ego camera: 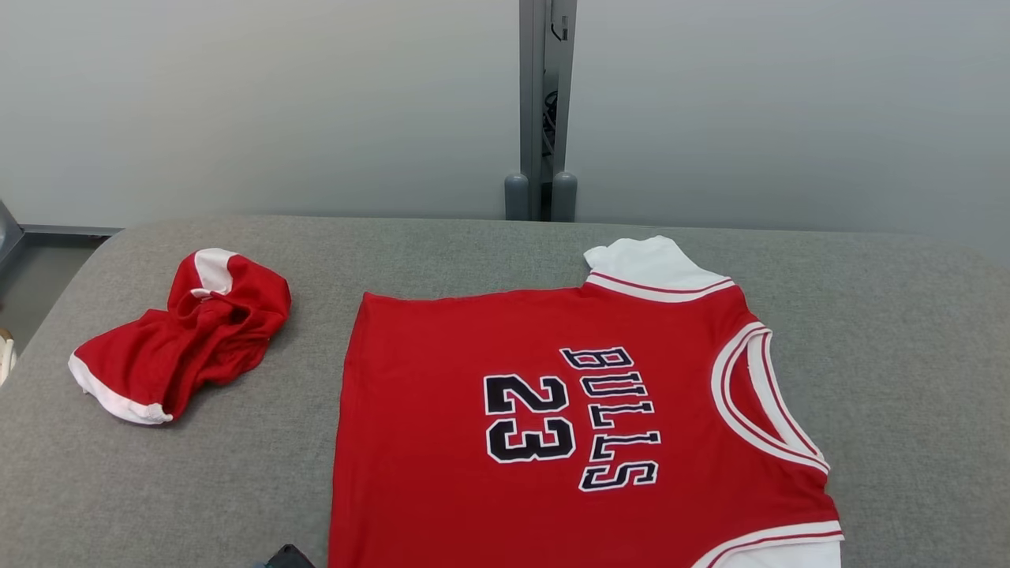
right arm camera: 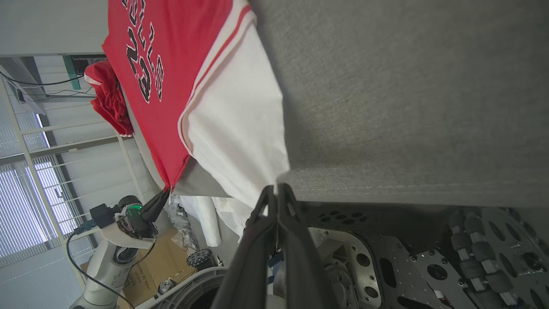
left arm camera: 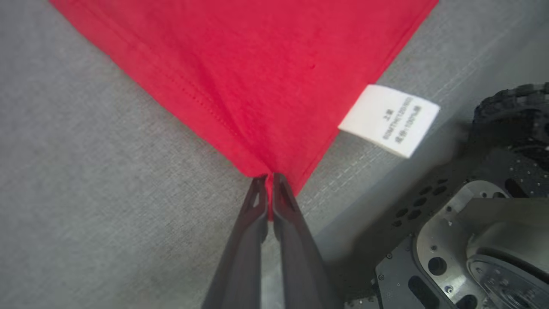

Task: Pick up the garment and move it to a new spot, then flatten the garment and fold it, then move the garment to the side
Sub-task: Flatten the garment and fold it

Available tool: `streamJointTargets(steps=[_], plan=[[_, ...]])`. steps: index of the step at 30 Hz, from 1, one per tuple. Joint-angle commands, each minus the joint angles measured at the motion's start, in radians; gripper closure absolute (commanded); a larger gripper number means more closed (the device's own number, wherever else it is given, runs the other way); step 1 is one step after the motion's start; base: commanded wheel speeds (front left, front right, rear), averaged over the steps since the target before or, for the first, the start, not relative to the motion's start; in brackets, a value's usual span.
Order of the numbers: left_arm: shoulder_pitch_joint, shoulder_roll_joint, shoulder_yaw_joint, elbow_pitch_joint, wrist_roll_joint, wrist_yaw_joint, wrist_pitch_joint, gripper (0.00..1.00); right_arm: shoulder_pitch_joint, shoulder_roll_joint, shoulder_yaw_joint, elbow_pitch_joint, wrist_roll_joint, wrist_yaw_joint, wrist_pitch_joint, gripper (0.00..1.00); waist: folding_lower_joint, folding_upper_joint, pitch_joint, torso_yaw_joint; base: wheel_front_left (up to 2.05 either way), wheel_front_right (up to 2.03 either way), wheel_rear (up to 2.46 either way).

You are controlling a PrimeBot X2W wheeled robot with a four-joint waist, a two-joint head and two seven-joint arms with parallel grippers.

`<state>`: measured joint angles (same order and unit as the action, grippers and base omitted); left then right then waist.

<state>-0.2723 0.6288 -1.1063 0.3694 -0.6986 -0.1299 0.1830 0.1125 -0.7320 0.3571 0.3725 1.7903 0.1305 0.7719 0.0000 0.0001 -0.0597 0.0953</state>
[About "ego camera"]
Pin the red Bulls 23 jersey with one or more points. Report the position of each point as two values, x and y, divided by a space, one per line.
442 442

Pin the red Bulls shorts white hem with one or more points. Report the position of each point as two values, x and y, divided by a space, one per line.
197 347

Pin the beige perforated laundry basket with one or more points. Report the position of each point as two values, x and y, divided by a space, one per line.
5 355

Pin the grey partition post with feet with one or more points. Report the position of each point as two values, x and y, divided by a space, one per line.
533 95

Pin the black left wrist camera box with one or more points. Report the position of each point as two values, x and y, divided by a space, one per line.
290 558

